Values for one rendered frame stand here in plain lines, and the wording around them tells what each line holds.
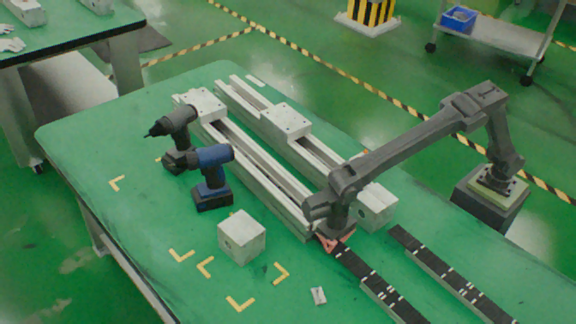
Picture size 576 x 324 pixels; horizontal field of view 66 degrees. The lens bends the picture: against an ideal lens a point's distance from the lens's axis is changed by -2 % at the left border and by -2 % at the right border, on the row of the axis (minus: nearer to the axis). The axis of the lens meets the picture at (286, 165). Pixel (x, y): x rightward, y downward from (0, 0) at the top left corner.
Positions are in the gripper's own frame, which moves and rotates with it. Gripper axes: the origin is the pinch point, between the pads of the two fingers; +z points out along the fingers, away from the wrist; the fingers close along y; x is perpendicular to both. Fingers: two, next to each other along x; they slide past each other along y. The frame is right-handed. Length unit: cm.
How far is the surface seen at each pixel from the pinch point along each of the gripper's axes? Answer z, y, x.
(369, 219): -2.4, -13.7, 1.1
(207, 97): -15, -6, -72
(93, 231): 47, 41, -102
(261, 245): -1.6, 16.9, -12.6
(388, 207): -5.2, -19.3, 3.5
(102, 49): 57, -49, -305
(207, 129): -10, 2, -60
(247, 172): -5.9, 3.0, -36.5
